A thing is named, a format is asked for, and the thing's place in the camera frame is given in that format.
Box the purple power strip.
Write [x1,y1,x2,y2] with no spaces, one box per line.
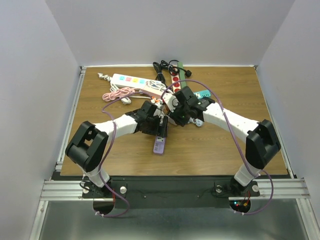
[153,136,166,155]

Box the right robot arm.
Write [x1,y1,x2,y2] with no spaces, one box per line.
[161,86,281,195]

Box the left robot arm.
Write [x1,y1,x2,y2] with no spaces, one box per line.
[65,100,168,197]

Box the teal power strip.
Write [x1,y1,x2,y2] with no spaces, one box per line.
[194,90,211,99]

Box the cream red-outlet power strip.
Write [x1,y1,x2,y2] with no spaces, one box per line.
[169,63,182,93]

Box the pink power strip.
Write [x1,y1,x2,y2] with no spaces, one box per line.
[139,80,167,99]

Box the green power strip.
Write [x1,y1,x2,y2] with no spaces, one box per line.
[177,61,187,89]

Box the white multicolour power strip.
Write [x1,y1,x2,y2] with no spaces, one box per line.
[110,73,150,89]

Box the light blue socket cable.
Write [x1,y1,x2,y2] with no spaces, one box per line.
[188,117,203,128]

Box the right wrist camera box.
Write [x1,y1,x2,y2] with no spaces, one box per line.
[161,93,179,112]

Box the white power cable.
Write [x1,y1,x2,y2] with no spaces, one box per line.
[96,72,148,105]

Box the pink braided cable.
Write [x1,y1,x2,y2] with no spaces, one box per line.
[102,86,136,103]

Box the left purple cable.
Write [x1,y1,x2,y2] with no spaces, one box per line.
[93,91,156,218]

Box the black power cable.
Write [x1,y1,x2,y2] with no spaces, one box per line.
[152,59,193,81]

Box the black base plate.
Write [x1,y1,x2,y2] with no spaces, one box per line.
[79,175,259,214]

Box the right aluminium frame rail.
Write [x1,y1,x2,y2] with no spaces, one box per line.
[254,178,311,200]

